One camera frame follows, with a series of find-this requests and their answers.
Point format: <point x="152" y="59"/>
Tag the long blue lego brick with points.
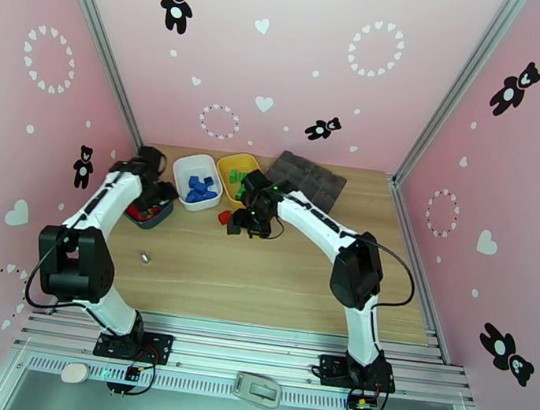
<point x="195" y="197"/>

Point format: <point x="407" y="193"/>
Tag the green lego brick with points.
<point x="240" y="192"/>
<point x="233" y="175"/>
<point x="243" y="175"/>

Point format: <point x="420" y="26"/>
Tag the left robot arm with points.
<point x="75" y="265"/>

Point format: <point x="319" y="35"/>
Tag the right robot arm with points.
<point x="358" y="273"/>

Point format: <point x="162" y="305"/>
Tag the dark blue plastic container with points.
<point x="161" y="217"/>

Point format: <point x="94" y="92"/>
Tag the white plastic container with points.
<point x="185" y="166"/>

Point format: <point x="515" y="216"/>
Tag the yellow plastic container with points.
<point x="236" y="162"/>

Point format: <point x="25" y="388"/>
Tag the small metal bolt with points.
<point x="145" y="259"/>

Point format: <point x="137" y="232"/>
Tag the gray compartment organizer box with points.
<point x="322" y="189"/>

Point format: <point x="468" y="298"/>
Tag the gray plastic device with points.
<point x="258" y="390"/>

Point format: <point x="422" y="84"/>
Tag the small black circuit board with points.
<point x="362" y="408"/>
<point x="132" y="373"/>

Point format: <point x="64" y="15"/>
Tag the white round object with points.
<point x="75" y="373"/>

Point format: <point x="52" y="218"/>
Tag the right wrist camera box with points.
<point x="256" y="180"/>

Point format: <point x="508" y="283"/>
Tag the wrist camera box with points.
<point x="150" y="155"/>
<point x="256" y="180"/>

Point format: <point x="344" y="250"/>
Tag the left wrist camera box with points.
<point x="150" y="155"/>

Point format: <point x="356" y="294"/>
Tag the aluminium rail platform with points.
<point x="240" y="352"/>

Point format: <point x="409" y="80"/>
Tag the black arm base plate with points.
<point x="330" y="369"/>
<point x="159" y="346"/>

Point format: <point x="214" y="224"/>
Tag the aluminium table side rail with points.
<point x="410" y="230"/>

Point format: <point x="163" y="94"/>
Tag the aluminium frame post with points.
<point x="459" y="87"/>
<point x="102" y="40"/>

